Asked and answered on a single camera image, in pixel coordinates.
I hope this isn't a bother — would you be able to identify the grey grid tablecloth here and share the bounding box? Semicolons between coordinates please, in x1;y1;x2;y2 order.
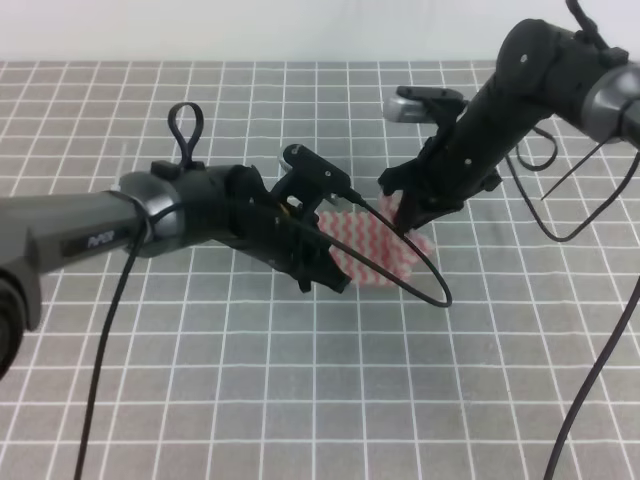
1;61;639;479

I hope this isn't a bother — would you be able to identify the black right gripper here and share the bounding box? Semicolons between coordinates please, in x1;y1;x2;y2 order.
378;89;540;234

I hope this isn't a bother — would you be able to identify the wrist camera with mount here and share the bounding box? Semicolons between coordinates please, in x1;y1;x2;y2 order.
383;86;468;126
271;144;353;211

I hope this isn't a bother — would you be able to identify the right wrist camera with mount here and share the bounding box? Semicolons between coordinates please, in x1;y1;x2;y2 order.
383;86;468;126

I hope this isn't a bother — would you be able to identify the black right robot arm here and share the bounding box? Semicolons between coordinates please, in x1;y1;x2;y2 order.
379;1;639;232

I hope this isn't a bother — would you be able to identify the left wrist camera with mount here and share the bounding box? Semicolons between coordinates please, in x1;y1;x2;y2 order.
271;144;353;211

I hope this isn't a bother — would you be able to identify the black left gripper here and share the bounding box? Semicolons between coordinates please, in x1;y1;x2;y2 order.
219;165;351;293

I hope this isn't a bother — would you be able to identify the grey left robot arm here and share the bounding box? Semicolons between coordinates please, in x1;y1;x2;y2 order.
1;162;350;372

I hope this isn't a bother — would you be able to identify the pink white wavy towel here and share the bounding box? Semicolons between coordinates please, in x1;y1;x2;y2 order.
318;211;420;287

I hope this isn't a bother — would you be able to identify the black left camera cable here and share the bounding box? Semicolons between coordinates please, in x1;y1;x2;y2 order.
72;102;454;480

